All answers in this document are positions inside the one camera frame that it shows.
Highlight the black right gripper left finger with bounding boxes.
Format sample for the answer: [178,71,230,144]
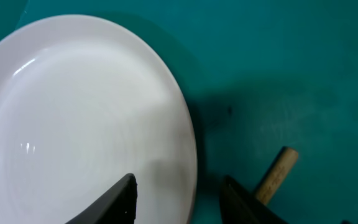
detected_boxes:
[67,173,137,224]

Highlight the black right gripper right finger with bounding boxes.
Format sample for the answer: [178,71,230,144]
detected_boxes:
[219,175,287,224]

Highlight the wooden chopstick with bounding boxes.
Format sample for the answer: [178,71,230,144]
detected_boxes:
[255,146,298,205]

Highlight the pink plate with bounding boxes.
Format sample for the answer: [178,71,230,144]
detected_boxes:
[0,15,197,223]

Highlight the teal plastic tray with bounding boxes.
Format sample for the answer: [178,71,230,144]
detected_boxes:
[0,0,358,223]

